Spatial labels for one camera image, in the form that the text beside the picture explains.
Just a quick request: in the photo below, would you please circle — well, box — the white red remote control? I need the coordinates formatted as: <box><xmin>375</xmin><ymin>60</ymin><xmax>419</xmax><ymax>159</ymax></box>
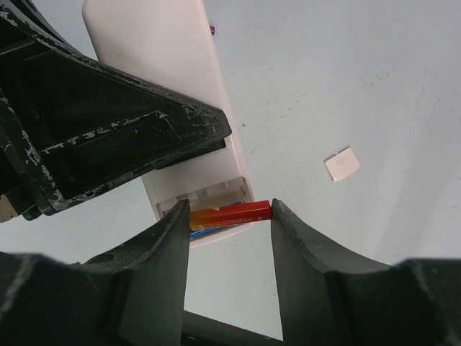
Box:
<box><xmin>81</xmin><ymin>0</ymin><xmax>256</xmax><ymax>249</ymax></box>

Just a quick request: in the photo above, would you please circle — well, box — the blue battery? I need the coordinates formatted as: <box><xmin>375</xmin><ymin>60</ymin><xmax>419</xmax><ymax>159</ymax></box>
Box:
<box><xmin>189</xmin><ymin>203</ymin><xmax>240</xmax><ymax>239</ymax></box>

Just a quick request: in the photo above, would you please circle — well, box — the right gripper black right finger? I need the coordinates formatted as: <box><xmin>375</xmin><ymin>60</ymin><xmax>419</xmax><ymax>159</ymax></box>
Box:
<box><xmin>271</xmin><ymin>200</ymin><xmax>460</xmax><ymax>345</ymax></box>

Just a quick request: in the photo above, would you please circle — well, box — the red battery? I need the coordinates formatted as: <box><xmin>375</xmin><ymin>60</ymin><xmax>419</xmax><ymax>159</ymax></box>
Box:
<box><xmin>189</xmin><ymin>200</ymin><xmax>272</xmax><ymax>231</ymax></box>

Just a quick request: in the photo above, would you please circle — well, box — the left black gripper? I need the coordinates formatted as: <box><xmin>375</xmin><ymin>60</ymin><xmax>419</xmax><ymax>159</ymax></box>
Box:
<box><xmin>1</xmin><ymin>1</ymin><xmax>231</xmax><ymax>223</ymax></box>

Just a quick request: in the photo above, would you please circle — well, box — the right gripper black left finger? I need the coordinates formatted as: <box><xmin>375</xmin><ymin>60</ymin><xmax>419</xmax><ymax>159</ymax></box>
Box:
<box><xmin>1</xmin><ymin>200</ymin><xmax>189</xmax><ymax>345</ymax></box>

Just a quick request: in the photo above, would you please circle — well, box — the white battery cover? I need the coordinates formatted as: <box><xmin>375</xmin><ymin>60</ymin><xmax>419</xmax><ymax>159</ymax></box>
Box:
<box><xmin>324</xmin><ymin>146</ymin><xmax>360</xmax><ymax>182</ymax></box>

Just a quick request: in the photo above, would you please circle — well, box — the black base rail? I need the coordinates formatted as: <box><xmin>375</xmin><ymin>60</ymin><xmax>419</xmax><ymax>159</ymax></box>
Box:
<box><xmin>181</xmin><ymin>311</ymin><xmax>284</xmax><ymax>346</ymax></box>

